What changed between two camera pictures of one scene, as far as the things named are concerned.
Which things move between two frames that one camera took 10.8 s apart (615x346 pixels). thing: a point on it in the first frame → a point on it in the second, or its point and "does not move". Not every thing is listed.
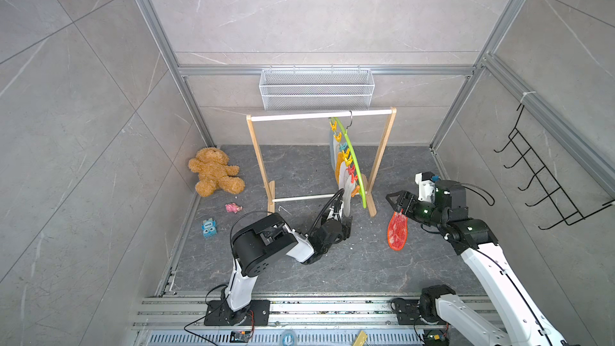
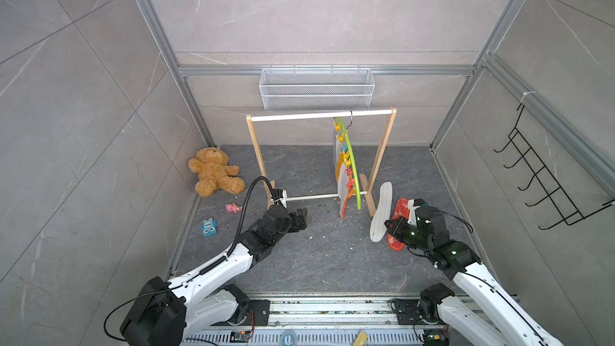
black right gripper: [404, 198] → [396, 230]
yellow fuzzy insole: [340, 158] does not move
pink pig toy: [232, 207] does not move
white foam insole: [342, 175] does not move
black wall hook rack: [556, 198] does not move
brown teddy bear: [211, 165] does not move
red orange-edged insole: [397, 231] does not move
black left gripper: [346, 230] → [302, 219]
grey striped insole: [347, 191] → [382, 214]
